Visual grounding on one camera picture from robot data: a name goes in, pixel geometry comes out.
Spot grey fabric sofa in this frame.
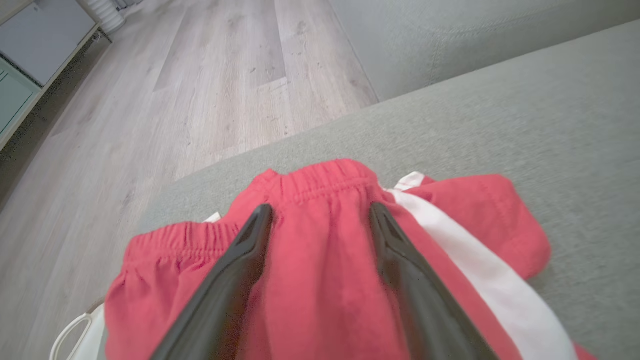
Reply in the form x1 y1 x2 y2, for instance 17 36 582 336
97 20 640 360

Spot grey and white cabinet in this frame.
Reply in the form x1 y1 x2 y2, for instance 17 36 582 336
0 0 101 151

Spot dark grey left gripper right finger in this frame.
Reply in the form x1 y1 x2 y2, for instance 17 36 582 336
368 201 501 360

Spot white ribbed round object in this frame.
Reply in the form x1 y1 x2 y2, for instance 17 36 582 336
87 0 127 34

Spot red shorts with white stripe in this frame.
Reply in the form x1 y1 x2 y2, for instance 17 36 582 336
104 158 598 360

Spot grey fabric sofa backrest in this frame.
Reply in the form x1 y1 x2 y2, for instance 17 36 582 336
327 0 640 102

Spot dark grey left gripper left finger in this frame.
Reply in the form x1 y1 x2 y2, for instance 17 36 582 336
150 203 274 360

